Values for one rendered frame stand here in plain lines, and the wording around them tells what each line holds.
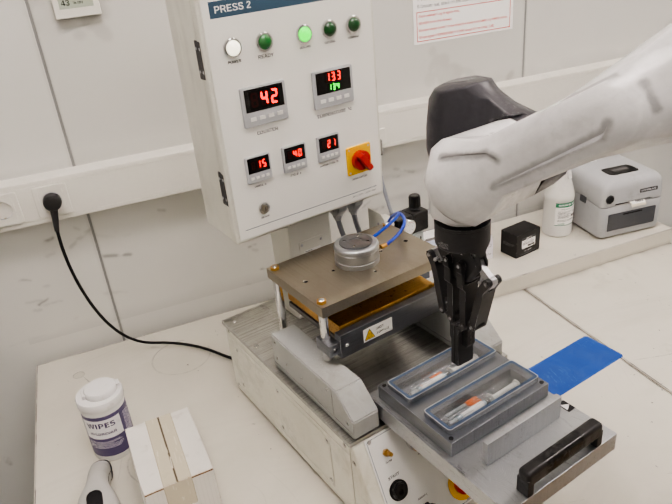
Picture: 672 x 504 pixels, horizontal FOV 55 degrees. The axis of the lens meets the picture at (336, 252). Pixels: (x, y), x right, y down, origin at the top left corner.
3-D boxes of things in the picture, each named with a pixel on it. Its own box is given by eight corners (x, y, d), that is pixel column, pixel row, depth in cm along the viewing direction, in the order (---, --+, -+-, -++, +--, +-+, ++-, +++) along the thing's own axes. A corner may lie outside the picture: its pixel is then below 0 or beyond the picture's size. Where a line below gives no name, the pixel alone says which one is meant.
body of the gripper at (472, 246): (420, 215, 88) (421, 274, 92) (463, 235, 81) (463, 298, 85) (461, 199, 91) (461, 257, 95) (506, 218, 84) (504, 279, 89)
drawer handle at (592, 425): (515, 489, 83) (516, 467, 82) (589, 436, 90) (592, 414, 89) (527, 499, 82) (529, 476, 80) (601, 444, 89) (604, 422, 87)
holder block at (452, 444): (378, 397, 102) (377, 384, 101) (470, 347, 111) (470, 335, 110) (451, 457, 89) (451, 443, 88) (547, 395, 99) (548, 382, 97)
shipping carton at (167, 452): (135, 462, 124) (124, 426, 120) (201, 439, 128) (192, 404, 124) (148, 535, 109) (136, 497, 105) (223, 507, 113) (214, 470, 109)
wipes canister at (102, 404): (92, 439, 131) (72, 381, 124) (135, 425, 134) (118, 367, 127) (95, 468, 124) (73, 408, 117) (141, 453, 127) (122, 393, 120)
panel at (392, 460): (399, 549, 102) (362, 441, 100) (529, 459, 116) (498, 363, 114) (406, 553, 100) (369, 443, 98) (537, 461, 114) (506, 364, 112)
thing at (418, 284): (289, 306, 119) (282, 260, 115) (383, 266, 130) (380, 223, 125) (342, 347, 106) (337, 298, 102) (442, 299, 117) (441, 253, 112)
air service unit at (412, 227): (375, 268, 138) (371, 205, 132) (426, 246, 145) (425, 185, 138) (390, 277, 134) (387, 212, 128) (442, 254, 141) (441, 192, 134)
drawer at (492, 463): (368, 413, 104) (365, 374, 101) (467, 358, 115) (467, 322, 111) (507, 534, 82) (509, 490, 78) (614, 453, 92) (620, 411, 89)
